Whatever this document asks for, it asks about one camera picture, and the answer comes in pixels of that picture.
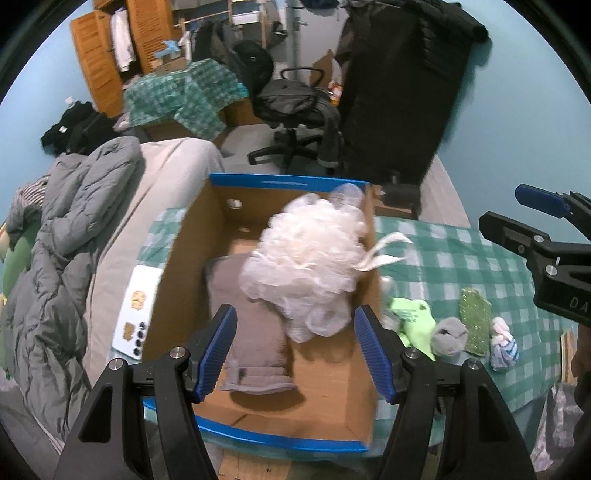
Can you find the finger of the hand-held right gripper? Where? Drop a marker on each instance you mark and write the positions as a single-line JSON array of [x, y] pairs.
[[540, 199], [508, 230]]

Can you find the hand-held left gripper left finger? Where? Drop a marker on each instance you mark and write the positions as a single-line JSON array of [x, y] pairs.
[[217, 353]]

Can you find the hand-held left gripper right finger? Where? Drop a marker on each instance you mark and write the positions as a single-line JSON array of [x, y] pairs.
[[374, 355]]

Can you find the neon green sock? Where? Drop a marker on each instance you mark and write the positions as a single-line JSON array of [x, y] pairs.
[[411, 323]]

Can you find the blue-rimmed cardboard box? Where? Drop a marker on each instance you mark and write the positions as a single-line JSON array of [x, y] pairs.
[[323, 383]]

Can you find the grey sock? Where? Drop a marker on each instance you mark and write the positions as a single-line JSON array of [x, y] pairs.
[[450, 337]]

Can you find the white striped sock bundle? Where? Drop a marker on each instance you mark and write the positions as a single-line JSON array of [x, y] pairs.
[[503, 344]]

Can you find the green textured sponge cloth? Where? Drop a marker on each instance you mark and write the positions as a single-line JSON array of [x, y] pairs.
[[475, 318]]

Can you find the white mesh bath loofah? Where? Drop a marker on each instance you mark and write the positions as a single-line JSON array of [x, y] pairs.
[[300, 258]]

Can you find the grey folded towel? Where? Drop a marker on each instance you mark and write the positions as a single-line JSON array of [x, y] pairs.
[[254, 341]]

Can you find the green checkered tablecloth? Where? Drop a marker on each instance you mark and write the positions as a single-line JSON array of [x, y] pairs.
[[461, 258]]

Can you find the white phone with stickers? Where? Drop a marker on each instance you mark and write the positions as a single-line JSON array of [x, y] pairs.
[[136, 295]]

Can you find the clear plastic bag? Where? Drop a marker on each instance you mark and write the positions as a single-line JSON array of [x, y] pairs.
[[558, 424]]

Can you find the black hanging jacket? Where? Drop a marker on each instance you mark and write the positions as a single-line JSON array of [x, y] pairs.
[[392, 115]]

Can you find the beige bed sheet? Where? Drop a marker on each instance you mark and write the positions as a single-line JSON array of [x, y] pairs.
[[157, 184]]

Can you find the grey quilted duvet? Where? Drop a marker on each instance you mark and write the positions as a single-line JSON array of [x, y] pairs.
[[64, 249]]

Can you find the black puffer jacket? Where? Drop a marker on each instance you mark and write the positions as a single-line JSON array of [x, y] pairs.
[[443, 27]]

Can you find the green pillow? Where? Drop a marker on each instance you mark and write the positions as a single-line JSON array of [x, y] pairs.
[[16, 263]]

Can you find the black office chair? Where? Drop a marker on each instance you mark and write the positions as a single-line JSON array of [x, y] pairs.
[[291, 143]]

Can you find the large cardboard box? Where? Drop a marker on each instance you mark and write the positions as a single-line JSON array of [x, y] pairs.
[[240, 113]]

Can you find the striped grey cloth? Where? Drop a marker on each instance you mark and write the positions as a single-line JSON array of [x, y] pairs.
[[32, 191]]

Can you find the cardboard sheet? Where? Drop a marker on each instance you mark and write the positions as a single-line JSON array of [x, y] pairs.
[[325, 62]]

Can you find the dark grey jacket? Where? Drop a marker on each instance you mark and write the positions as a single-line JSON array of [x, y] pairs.
[[288, 104]]

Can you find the green checkered cloth cover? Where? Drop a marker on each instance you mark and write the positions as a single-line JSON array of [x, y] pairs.
[[184, 97]]

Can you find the black clothes pile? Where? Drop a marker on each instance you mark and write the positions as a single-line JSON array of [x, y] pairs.
[[74, 124]]

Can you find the white door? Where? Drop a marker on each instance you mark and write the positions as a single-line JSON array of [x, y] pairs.
[[318, 32]]

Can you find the open cardboard box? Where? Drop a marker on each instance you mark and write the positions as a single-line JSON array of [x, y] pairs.
[[168, 64]]

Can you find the dark hanging clothes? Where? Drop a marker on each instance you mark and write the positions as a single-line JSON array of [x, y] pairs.
[[210, 41]]

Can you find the wooden wardrobe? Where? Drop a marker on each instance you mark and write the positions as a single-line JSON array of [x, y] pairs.
[[94, 60]]

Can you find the wooden clothes rack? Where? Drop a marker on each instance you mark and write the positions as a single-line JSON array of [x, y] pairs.
[[263, 18]]

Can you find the white hanging clothes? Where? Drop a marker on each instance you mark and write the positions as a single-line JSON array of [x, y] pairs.
[[122, 41]]

